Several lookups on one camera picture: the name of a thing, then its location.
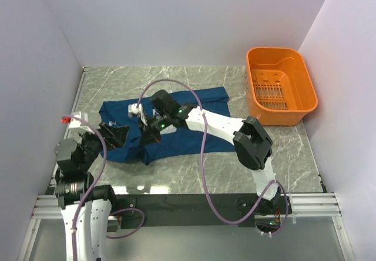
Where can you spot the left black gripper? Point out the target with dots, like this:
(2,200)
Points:
(117,134)

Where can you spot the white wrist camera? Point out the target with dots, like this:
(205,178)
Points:
(75,125)
(136,110)

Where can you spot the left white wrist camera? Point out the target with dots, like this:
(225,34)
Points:
(75,125)

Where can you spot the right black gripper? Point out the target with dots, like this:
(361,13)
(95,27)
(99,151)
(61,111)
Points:
(148,134)

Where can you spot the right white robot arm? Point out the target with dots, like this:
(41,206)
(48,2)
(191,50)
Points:
(252,144)

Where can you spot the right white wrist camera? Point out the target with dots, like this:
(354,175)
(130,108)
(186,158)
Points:
(136,110)

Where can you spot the black base beam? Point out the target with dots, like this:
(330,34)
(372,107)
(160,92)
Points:
(182,209)

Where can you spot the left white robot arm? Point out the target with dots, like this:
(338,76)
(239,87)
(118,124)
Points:
(85,206)

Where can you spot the blue t shirt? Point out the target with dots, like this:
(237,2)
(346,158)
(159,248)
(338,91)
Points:
(174,142)

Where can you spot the orange plastic basket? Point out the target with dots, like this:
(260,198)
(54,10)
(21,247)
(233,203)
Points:
(278,86)

